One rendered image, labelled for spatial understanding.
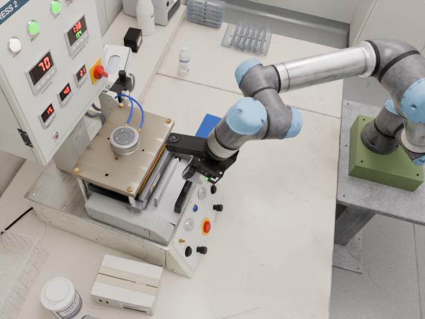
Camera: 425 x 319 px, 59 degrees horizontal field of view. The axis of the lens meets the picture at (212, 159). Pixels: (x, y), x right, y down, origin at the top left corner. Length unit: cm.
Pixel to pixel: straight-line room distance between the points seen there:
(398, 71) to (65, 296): 103
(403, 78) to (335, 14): 260
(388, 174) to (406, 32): 183
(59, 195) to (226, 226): 56
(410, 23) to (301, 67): 229
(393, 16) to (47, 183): 263
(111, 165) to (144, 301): 40
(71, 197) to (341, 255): 155
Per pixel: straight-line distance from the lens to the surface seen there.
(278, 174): 149
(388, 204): 159
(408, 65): 107
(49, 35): 88
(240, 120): 77
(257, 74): 92
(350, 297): 222
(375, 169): 156
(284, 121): 85
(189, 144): 92
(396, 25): 321
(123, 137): 103
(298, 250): 136
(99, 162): 104
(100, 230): 120
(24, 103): 86
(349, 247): 231
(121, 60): 169
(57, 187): 124
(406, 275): 242
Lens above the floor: 195
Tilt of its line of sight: 54 degrees down
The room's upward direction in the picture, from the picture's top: 9 degrees clockwise
